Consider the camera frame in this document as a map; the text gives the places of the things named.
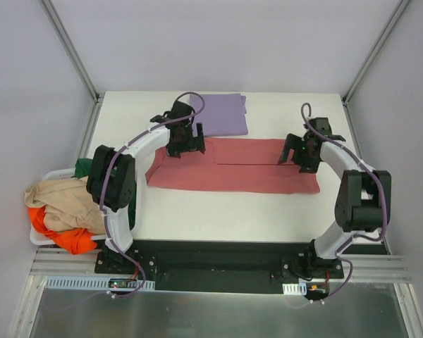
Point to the aluminium frame post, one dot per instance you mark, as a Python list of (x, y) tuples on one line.
[(69, 48), (385, 33)]

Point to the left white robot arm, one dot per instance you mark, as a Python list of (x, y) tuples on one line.
[(112, 181)]

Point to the green t shirt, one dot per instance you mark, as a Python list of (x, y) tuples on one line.
[(83, 168)]

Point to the right aluminium frame post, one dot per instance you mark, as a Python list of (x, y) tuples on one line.
[(385, 33)]

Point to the white cable duct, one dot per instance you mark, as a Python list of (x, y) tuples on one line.
[(295, 289), (115, 284)]

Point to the pink t shirt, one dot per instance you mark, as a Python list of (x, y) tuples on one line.
[(232, 165)]

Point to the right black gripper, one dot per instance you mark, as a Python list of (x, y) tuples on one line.
[(297, 155)]

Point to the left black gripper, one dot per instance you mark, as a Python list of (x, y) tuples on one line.
[(187, 147)]

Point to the folded purple t shirt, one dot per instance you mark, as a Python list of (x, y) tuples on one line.
[(224, 115)]

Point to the white laundry basket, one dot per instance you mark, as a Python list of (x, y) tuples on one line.
[(40, 239)]

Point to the left white cable duct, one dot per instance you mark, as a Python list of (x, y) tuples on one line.
[(115, 284)]

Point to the orange t shirt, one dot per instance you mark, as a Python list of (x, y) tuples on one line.
[(76, 241)]

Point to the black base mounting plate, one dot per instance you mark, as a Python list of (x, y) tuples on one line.
[(223, 267)]

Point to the beige t shirt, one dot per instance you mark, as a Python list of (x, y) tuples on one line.
[(67, 205)]

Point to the right white cable duct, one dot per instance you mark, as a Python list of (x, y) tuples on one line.
[(295, 289)]

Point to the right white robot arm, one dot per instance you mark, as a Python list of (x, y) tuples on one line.
[(363, 203)]

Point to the left aluminium frame post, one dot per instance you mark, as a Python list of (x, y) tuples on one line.
[(69, 48)]

